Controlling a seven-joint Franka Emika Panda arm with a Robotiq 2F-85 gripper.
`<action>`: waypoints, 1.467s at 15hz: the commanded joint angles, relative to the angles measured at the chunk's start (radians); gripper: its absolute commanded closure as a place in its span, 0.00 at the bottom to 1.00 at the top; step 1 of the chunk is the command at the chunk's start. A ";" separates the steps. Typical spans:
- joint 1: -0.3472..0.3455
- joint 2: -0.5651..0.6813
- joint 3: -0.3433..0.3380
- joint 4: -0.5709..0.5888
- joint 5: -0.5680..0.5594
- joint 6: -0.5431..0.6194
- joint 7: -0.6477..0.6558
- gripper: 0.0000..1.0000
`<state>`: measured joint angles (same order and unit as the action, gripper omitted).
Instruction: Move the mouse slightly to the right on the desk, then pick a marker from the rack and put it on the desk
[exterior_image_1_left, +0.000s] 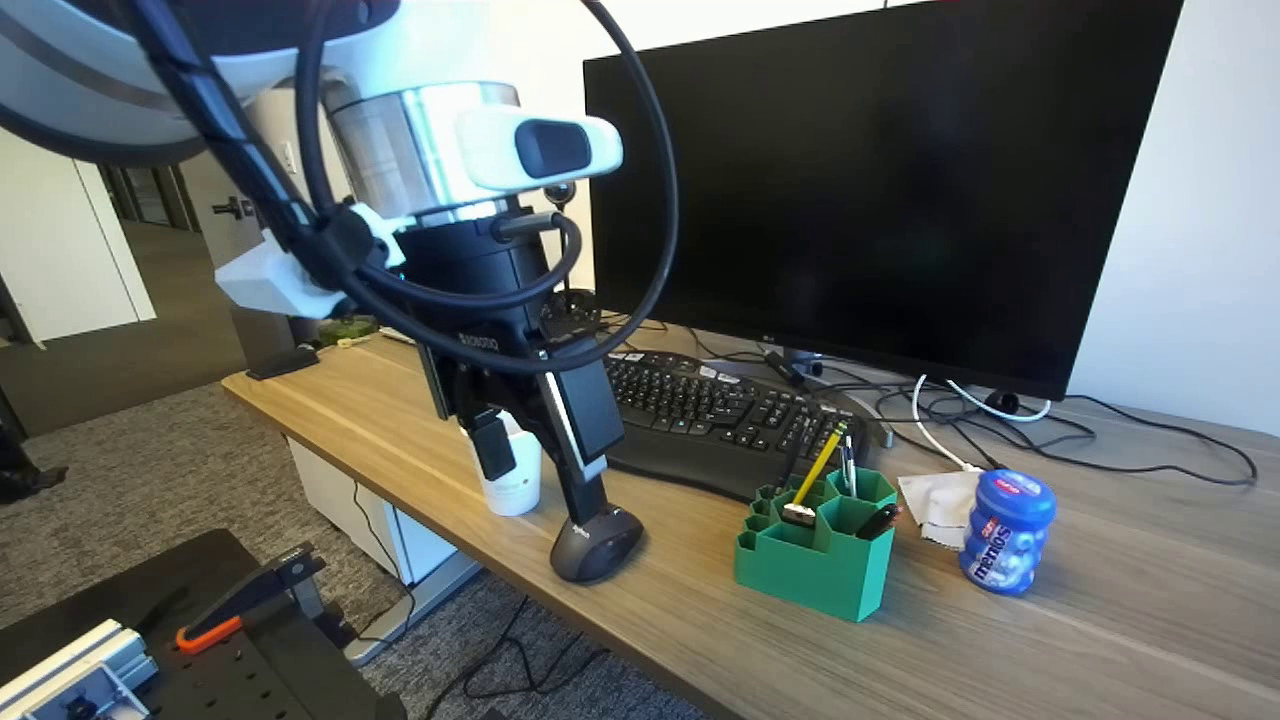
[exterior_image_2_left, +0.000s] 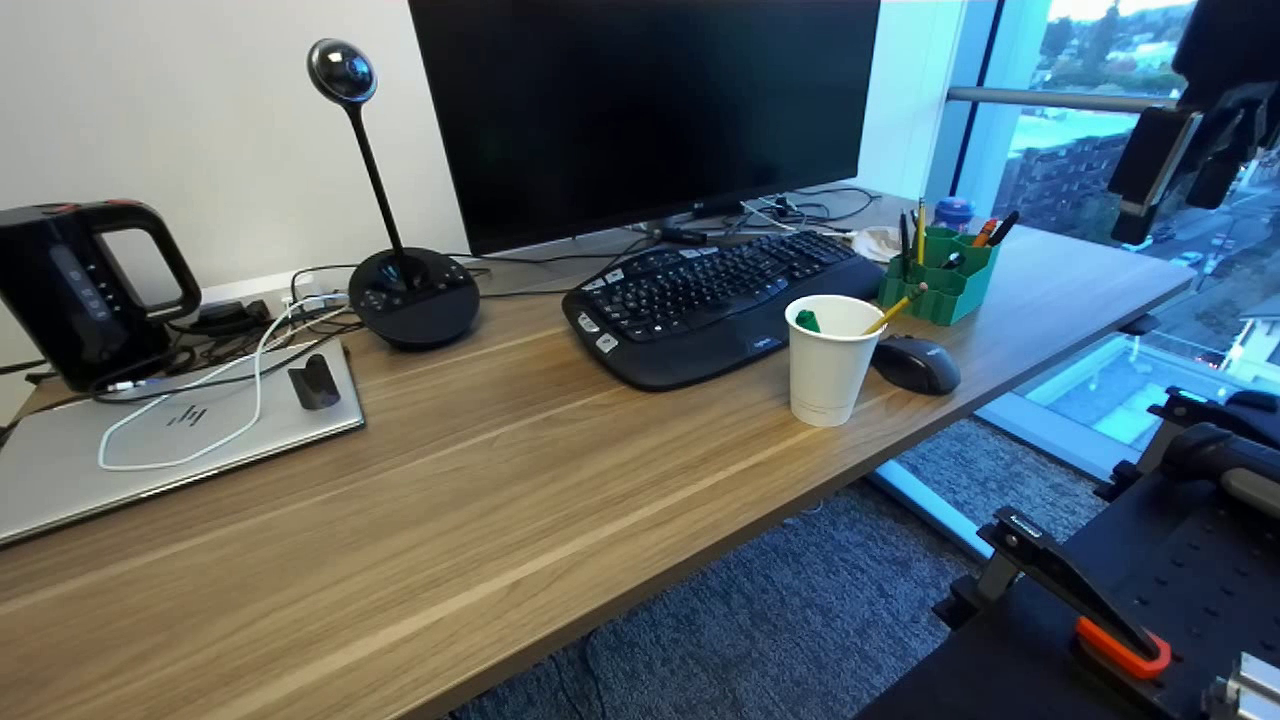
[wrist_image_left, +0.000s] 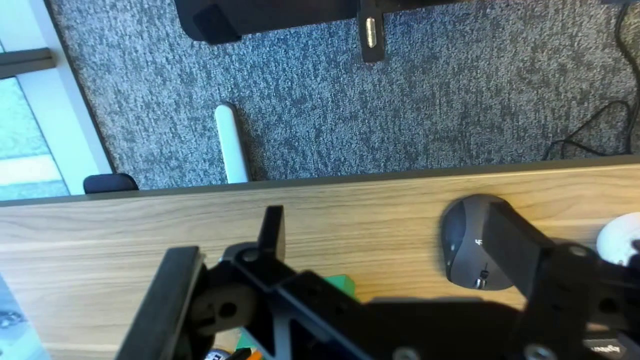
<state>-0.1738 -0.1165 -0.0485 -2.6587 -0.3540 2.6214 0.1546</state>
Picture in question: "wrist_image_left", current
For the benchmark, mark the black rounded floor object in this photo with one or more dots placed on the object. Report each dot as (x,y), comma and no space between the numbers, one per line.
(110,184)

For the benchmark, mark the orange marker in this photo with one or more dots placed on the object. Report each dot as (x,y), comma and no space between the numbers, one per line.
(245,352)

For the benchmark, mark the dark grey computer mouse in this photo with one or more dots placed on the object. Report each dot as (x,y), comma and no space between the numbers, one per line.
(466,242)

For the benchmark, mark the green honeycomb pen rack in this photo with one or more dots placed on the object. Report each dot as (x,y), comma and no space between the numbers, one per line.
(343,285)

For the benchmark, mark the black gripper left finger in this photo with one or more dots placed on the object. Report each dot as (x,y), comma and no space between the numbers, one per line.
(273,233)

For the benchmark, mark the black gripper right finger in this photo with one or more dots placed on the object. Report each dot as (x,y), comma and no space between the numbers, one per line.
(517,246)

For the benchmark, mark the white paper cup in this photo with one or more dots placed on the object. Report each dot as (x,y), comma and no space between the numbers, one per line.
(617,238)

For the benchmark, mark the blue gum container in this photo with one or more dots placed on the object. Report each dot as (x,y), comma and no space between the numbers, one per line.
(20,326)

